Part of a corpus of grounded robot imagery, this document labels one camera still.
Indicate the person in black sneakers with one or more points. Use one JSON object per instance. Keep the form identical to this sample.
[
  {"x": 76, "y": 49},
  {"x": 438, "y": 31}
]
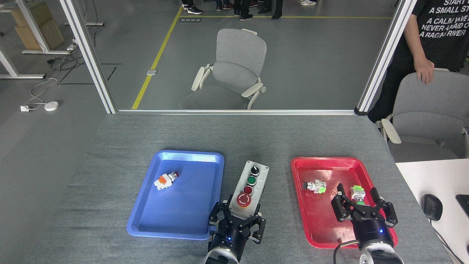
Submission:
[{"x": 193, "y": 9}]

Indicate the person in white shoes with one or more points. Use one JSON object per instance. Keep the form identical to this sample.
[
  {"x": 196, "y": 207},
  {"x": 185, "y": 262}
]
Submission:
[{"x": 308, "y": 3}]

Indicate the black computer mouse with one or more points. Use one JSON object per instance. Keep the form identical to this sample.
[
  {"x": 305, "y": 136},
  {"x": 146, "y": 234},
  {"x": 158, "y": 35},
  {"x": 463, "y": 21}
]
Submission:
[{"x": 432, "y": 207}]

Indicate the white round floor device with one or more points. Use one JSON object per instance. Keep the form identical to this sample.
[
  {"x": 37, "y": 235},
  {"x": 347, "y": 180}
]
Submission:
[{"x": 51, "y": 106}]

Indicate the silver aluminium post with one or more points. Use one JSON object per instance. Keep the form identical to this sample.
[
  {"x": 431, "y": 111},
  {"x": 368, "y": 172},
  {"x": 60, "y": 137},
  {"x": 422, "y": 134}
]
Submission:
[
  {"x": 384, "y": 55},
  {"x": 89, "y": 55}
]

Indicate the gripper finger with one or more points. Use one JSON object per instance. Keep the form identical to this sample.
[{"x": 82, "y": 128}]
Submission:
[
  {"x": 340, "y": 207},
  {"x": 218, "y": 216},
  {"x": 388, "y": 212},
  {"x": 256, "y": 225}
]

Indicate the green push button switch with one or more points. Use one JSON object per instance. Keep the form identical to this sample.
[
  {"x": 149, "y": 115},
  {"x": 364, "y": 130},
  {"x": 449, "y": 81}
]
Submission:
[{"x": 357, "y": 192}]

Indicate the white desk leg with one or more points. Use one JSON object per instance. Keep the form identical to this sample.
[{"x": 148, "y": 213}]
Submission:
[{"x": 14, "y": 71}]

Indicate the grey office chair, folded armrests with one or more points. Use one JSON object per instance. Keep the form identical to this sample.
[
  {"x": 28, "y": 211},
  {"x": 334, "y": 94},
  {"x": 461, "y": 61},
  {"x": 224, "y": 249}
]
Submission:
[{"x": 238, "y": 69}]

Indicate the metal floor plate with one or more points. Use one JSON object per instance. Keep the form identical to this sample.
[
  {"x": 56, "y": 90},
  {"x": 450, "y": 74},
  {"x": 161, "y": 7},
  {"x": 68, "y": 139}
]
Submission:
[{"x": 152, "y": 72}]

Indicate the person in printed shirt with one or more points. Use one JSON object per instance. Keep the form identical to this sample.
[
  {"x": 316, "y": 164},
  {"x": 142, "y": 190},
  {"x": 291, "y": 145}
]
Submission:
[{"x": 439, "y": 40}]

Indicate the red push button, orange block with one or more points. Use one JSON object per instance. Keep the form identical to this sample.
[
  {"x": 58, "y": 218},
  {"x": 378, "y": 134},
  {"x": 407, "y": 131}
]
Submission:
[{"x": 163, "y": 181}]

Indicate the black keyboard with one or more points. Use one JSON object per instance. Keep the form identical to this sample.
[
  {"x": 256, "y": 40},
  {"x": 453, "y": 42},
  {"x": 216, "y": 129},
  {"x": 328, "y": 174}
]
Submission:
[{"x": 464, "y": 203}]

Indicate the dark floor sign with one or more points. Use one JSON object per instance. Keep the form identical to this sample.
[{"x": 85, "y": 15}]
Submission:
[{"x": 190, "y": 20}]

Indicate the red plastic tray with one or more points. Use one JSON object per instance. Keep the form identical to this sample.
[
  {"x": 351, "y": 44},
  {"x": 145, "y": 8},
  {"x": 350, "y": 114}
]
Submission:
[{"x": 318, "y": 216}]

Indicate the black push button, green block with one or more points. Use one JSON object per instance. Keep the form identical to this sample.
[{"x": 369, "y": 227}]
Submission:
[{"x": 315, "y": 186}]

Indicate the person's right hand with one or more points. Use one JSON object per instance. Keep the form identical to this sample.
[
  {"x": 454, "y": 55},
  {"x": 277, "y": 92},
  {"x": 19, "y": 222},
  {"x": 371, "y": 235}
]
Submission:
[{"x": 425, "y": 69}]

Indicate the blue plastic tray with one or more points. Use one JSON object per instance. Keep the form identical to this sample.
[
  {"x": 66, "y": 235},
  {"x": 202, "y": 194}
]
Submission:
[{"x": 176, "y": 212}]

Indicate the large cardboard box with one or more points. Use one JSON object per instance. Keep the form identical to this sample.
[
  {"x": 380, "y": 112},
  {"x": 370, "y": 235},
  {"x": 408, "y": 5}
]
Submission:
[{"x": 49, "y": 35}]

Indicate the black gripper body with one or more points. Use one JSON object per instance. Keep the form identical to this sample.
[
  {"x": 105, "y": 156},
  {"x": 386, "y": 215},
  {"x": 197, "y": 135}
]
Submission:
[
  {"x": 232, "y": 240},
  {"x": 372, "y": 231}
]

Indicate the white power strip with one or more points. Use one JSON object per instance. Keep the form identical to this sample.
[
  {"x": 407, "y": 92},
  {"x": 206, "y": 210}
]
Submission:
[{"x": 71, "y": 46}]

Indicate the white desk frame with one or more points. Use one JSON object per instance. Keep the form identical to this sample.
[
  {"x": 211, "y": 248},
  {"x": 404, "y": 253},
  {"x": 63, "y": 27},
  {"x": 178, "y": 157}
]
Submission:
[{"x": 34, "y": 29}]

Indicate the grey four-button control box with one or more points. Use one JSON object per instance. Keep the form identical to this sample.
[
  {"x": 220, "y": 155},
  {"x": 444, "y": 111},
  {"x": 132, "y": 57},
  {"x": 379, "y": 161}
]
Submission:
[{"x": 253, "y": 183}]

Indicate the person in black trousers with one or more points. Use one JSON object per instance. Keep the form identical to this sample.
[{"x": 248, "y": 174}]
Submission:
[
  {"x": 276, "y": 13},
  {"x": 245, "y": 14}
]

